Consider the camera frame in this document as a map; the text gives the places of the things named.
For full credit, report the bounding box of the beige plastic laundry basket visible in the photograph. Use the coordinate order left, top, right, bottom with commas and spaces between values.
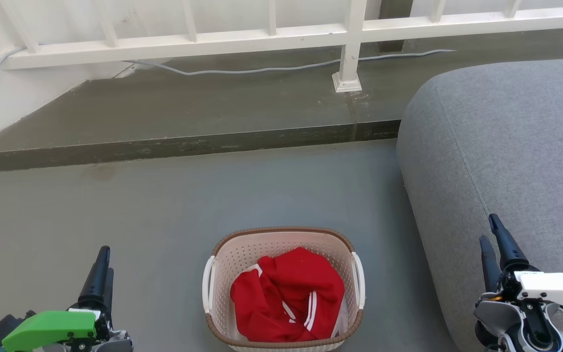
202, 226, 366, 352

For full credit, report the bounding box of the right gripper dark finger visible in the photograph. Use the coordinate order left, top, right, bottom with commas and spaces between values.
479, 236, 502, 294
488, 214, 531, 272

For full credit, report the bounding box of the grey fabric sofa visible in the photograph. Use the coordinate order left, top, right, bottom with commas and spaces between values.
396, 58, 563, 352

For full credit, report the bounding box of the white metal railing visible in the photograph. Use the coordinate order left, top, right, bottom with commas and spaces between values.
0, 0, 563, 93

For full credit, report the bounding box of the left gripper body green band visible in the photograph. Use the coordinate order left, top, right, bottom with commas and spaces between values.
2, 308, 133, 352

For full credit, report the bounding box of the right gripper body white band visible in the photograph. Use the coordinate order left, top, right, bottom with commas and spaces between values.
489, 266, 563, 313

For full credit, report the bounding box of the grey floor cable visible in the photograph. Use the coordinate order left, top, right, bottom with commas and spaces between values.
0, 46, 456, 96

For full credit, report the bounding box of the red garment with white stripes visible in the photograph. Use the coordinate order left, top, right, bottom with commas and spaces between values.
230, 247, 346, 343

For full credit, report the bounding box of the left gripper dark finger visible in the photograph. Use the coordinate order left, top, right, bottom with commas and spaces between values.
102, 267, 115, 318
78, 246, 111, 310

